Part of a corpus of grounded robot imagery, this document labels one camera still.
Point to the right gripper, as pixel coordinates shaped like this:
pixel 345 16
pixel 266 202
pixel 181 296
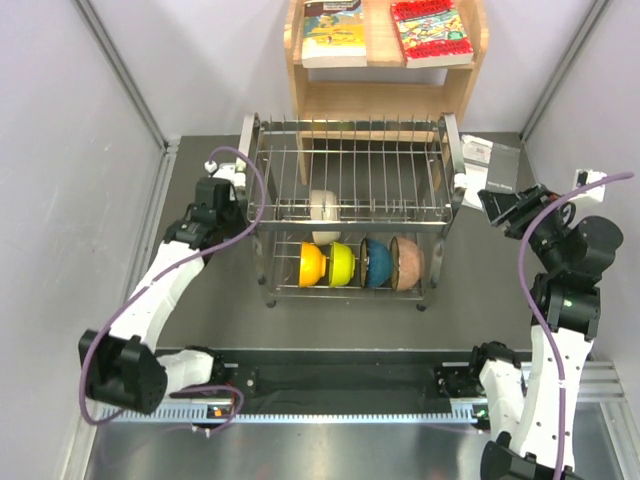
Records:
pixel 498 205

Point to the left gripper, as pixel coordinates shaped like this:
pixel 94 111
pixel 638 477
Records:
pixel 238 203

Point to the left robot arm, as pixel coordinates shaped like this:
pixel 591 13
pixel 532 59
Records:
pixel 120 366

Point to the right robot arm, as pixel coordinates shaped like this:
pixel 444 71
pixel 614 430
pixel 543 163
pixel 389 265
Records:
pixel 531 416

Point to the steel two-tier dish rack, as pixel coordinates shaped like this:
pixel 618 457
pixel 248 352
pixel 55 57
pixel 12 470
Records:
pixel 392 177

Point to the grey booklet in plastic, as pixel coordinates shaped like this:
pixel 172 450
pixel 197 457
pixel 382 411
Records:
pixel 489 165

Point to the pink speckled bowl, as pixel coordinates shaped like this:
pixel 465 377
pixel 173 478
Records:
pixel 408 263

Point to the cream ceramic bowl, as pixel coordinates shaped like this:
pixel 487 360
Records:
pixel 324 207

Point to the orange bowl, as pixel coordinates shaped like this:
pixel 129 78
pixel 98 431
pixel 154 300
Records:
pixel 313 265

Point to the small teal blue bowl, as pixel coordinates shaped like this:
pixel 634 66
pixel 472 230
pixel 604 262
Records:
pixel 376 263

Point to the lime green bowl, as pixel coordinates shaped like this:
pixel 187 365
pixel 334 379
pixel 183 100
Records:
pixel 341 265

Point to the wooden shelf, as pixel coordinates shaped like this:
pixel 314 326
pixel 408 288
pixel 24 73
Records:
pixel 364 99

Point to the red cover book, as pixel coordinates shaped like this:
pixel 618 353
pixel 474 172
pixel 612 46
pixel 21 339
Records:
pixel 431 34

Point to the yellow cover book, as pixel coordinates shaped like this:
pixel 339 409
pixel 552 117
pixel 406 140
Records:
pixel 333 35

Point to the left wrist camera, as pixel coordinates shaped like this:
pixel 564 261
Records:
pixel 235 172

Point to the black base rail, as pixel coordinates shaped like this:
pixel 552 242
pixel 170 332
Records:
pixel 346 382

